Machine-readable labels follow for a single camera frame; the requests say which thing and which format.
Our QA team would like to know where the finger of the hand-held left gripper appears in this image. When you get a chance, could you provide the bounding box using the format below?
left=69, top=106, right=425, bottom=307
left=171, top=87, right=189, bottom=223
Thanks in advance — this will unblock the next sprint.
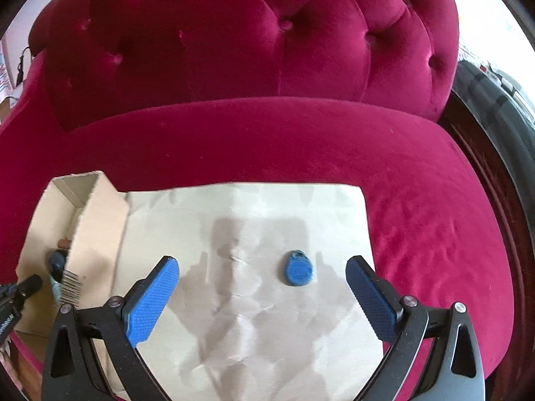
left=0, top=275, right=43, bottom=306

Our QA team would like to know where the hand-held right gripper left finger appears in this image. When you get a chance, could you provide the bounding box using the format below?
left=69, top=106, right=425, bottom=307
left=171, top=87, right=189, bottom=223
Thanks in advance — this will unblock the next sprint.
left=42, top=256, right=180, bottom=401

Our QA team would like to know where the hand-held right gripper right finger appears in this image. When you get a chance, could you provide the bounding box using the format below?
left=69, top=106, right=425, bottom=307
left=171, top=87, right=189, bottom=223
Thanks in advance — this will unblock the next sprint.
left=346, top=255, right=486, bottom=401

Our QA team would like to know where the black car key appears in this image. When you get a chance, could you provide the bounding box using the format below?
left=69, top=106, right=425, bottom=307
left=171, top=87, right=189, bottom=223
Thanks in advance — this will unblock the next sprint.
left=48, top=250, right=70, bottom=278

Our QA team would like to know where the blue key fob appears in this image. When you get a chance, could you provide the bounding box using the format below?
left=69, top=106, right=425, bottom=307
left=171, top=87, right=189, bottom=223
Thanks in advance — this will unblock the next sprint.
left=279, top=250, right=315, bottom=288

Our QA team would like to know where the cardboard box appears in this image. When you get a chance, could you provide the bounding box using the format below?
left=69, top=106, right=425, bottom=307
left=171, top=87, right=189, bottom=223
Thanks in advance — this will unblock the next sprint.
left=17, top=170, right=130, bottom=339

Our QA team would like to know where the beige paper sheet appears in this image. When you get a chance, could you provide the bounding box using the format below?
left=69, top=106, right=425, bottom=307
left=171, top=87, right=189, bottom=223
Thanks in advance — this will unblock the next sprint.
left=90, top=181, right=402, bottom=401

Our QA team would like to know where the cartoon print curtain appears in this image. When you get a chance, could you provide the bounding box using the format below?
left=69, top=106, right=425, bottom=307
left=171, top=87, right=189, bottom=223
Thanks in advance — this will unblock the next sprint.
left=0, top=37, right=13, bottom=93

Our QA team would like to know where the grey striped bedding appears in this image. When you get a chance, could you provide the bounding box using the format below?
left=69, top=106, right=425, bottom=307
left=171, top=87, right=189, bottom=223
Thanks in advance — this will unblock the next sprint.
left=453, top=60, right=535, bottom=184

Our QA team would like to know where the red tufted velvet sofa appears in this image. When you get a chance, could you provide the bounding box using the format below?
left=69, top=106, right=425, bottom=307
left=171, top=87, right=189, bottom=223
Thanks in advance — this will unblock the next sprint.
left=0, top=0, right=515, bottom=401

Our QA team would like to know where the dark wooden bed frame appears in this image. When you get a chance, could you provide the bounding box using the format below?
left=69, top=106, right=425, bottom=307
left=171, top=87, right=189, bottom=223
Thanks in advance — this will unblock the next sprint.
left=439, top=92, right=535, bottom=301

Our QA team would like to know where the black cable plug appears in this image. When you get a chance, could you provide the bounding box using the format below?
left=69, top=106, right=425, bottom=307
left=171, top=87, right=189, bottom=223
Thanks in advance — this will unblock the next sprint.
left=16, top=46, right=32, bottom=87

